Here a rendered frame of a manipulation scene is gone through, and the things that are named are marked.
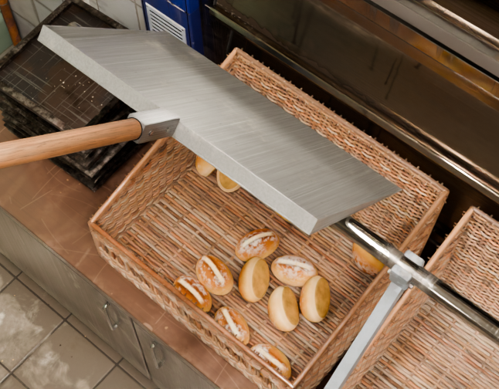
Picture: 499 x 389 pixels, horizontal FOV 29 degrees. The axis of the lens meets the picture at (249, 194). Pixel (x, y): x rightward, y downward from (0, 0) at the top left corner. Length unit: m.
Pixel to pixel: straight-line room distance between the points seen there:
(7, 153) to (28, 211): 1.07
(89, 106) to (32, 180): 0.28
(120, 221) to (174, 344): 0.29
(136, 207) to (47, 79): 0.33
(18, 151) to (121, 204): 0.90
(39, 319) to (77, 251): 0.62
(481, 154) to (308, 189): 0.42
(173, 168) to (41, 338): 0.78
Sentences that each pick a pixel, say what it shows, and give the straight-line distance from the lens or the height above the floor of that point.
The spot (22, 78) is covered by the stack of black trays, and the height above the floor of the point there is 0.80.
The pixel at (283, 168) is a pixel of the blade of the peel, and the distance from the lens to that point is 1.52.
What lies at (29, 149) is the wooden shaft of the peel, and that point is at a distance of 1.19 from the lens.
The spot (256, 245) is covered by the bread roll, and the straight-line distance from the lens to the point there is 2.05.
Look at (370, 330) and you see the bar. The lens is 1.51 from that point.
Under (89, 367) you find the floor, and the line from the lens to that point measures 2.67.
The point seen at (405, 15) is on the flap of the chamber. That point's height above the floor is 1.40.
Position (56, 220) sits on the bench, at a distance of 2.20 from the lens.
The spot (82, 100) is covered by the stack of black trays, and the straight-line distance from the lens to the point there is 2.09.
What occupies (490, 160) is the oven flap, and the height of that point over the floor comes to 0.99.
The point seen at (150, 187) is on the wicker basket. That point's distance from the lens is 2.11.
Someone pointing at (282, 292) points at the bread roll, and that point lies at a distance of 2.00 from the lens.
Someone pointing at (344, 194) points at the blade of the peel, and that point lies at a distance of 1.54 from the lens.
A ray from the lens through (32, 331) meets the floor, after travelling 2.74.
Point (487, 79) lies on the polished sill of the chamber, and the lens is 1.66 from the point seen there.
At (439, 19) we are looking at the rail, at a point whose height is 1.42.
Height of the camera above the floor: 2.47
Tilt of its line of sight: 60 degrees down
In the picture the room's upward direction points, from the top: 3 degrees counter-clockwise
